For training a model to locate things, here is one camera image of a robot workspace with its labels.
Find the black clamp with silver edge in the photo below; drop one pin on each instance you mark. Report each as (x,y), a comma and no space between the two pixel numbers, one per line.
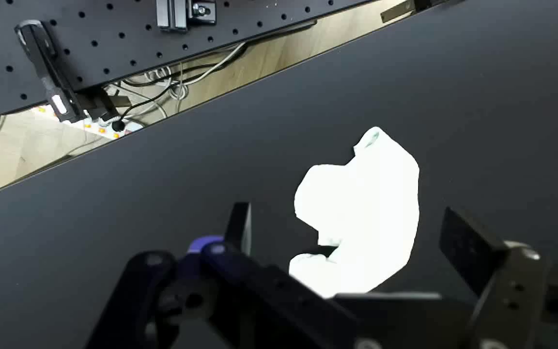
(49,68)

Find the silver metal bracket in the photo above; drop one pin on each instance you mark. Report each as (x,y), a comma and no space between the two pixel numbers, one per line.
(185,11)

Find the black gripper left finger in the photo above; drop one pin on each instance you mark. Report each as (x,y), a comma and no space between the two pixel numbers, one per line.
(253,283)

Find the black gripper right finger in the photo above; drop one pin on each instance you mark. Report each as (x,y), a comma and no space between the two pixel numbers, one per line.
(485,258)

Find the black perforated breadboard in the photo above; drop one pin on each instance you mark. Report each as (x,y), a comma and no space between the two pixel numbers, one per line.
(117,39)

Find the white cloth with green print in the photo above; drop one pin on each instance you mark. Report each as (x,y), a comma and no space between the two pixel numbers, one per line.
(363,219)

